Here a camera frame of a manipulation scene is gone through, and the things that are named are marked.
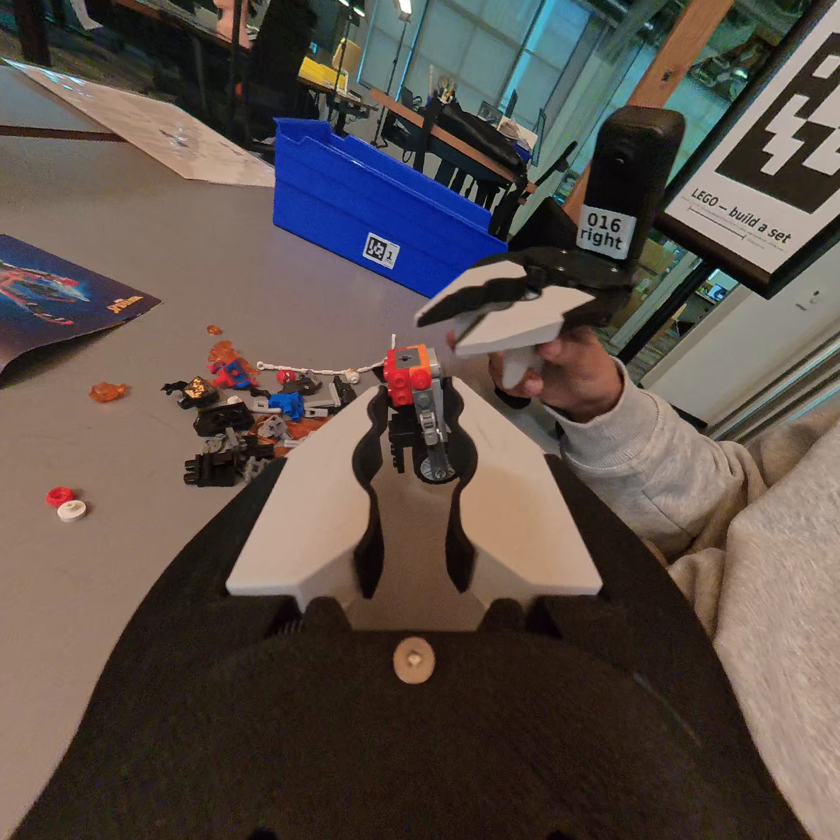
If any yellow bin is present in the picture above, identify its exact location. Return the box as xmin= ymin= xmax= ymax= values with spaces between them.
xmin=298 ymin=56 xmax=349 ymax=93

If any white lego chain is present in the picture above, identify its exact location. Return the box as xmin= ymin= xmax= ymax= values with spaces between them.
xmin=256 ymin=357 xmax=361 ymax=385

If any person's right hand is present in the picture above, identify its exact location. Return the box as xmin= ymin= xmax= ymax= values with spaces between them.
xmin=446 ymin=325 xmax=624 ymax=424

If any lego instruction booklet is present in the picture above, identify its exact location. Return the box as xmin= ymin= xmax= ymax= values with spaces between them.
xmin=0 ymin=234 xmax=163 ymax=389

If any black framed marker sign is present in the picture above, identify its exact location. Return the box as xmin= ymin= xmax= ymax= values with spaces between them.
xmin=617 ymin=0 xmax=840 ymax=368

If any wooden post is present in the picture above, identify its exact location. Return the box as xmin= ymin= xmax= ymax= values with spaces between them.
xmin=563 ymin=0 xmax=735 ymax=224

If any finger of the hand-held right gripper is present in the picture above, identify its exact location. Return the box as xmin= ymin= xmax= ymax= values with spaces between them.
xmin=415 ymin=260 xmax=544 ymax=329
xmin=451 ymin=287 xmax=597 ymax=360

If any pile of lego pieces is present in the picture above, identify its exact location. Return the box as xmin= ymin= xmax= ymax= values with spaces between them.
xmin=161 ymin=338 xmax=358 ymax=490

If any studio light on stand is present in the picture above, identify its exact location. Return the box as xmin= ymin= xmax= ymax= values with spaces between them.
xmin=371 ymin=0 xmax=416 ymax=148

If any large printed paper sheet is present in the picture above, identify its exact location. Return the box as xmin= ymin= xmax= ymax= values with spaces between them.
xmin=3 ymin=59 xmax=277 ymax=189

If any blue plastic bin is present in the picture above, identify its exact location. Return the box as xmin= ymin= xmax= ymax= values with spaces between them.
xmin=272 ymin=118 xmax=509 ymax=299

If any wooden top office desk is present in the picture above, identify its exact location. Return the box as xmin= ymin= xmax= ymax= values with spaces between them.
xmin=371 ymin=88 xmax=539 ymax=194

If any black chair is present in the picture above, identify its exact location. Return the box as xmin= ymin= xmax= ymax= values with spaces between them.
xmin=525 ymin=197 xmax=592 ymax=253

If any partly built lego motorcycle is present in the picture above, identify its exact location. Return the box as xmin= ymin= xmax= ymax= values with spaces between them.
xmin=384 ymin=343 xmax=462 ymax=488

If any person's right forearm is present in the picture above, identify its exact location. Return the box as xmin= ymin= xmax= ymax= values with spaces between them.
xmin=545 ymin=357 xmax=769 ymax=559

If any black bag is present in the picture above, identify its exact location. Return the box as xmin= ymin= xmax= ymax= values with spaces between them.
xmin=436 ymin=101 xmax=526 ymax=168

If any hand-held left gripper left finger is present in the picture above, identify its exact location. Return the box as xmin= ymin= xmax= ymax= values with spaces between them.
xmin=225 ymin=386 xmax=391 ymax=610

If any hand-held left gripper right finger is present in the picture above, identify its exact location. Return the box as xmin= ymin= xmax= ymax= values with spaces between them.
xmin=445 ymin=375 xmax=605 ymax=616

